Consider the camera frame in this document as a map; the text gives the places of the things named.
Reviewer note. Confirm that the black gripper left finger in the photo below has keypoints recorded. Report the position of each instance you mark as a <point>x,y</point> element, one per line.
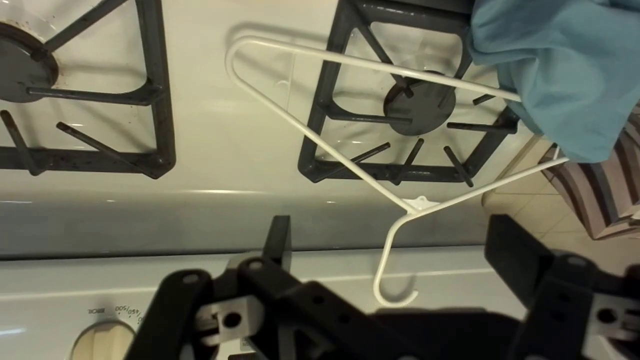
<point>194,315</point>

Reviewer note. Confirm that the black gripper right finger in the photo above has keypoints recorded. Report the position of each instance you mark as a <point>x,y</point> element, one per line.
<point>567,297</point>

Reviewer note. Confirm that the striped tissue box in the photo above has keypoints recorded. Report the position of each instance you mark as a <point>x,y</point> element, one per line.
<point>605,196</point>

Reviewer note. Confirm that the blue cloth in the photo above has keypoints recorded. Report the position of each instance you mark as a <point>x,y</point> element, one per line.
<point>572,63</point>

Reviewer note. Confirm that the white gas stove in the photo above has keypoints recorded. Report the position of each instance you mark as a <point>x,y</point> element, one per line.
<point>108,140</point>

